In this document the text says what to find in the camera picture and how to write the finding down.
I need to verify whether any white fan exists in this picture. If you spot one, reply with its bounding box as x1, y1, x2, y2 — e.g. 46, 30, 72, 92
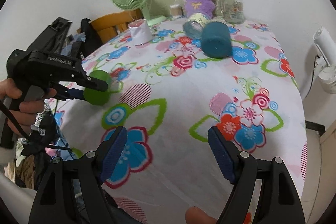
312, 26, 336, 95

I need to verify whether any green cup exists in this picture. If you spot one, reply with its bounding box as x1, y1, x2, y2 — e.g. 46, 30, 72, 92
83, 70, 112, 106

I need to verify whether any person's right hand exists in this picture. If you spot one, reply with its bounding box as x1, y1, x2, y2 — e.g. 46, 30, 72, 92
185, 207, 219, 224

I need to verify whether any lidded glass jar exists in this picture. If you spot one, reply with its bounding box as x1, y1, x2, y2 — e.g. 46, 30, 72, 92
222, 0, 245, 24

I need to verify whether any clear glass jar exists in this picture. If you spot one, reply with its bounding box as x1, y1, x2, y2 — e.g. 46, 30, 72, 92
183, 13, 211, 40

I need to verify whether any white cup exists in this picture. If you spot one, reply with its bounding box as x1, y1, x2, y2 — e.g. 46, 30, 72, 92
127, 18, 153, 47

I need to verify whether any teal cup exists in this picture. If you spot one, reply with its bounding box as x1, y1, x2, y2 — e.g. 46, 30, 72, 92
201, 22, 233, 58

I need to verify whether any black folded stand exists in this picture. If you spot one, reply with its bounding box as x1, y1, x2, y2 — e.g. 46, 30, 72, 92
31, 17, 73, 56

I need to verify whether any wooden chair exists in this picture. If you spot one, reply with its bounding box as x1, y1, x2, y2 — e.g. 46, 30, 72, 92
90, 9, 144, 44

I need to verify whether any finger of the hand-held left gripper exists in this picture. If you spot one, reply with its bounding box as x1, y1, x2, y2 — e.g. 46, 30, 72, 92
56, 83, 89, 102
78, 74, 109, 92

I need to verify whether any floral tablecloth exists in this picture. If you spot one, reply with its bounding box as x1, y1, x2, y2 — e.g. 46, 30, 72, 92
54, 17, 308, 224

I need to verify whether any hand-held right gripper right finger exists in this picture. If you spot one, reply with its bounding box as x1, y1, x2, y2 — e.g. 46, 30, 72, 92
208, 126, 306, 224

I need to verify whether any black cable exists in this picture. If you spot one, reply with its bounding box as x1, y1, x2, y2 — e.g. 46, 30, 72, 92
0, 100, 74, 154

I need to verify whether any pile of clothes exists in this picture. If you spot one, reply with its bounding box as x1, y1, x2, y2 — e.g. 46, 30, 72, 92
4, 98, 79, 189

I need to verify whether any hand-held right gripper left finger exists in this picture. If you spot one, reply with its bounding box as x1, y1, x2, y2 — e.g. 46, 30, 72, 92
29, 126, 128, 224

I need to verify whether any person's left hand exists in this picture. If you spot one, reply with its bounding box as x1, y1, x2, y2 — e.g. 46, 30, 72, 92
0, 79, 57, 137

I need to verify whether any black bag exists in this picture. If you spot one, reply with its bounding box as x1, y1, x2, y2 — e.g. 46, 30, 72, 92
79, 18, 103, 62

